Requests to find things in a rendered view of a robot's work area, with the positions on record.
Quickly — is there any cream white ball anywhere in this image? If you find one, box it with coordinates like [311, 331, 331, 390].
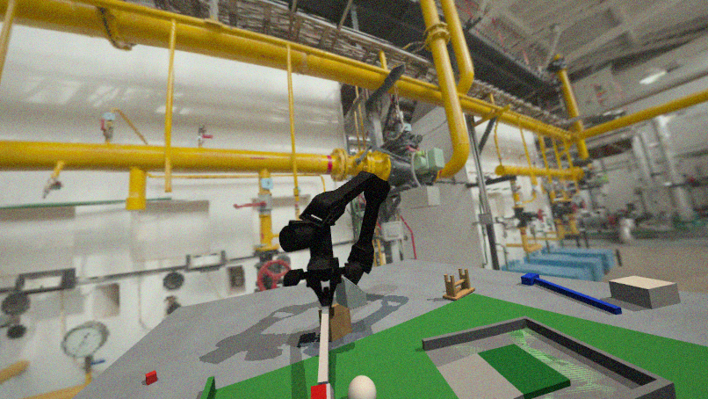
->
[347, 376, 376, 399]

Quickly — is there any small red block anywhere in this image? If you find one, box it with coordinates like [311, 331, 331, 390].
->
[146, 370, 157, 385]

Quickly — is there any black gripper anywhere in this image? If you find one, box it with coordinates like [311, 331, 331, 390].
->
[283, 244, 363, 308]

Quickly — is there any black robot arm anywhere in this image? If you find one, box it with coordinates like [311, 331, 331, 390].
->
[279, 171, 390, 282]

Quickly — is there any green flat mat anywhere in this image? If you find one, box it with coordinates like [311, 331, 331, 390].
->
[213, 294, 708, 399]

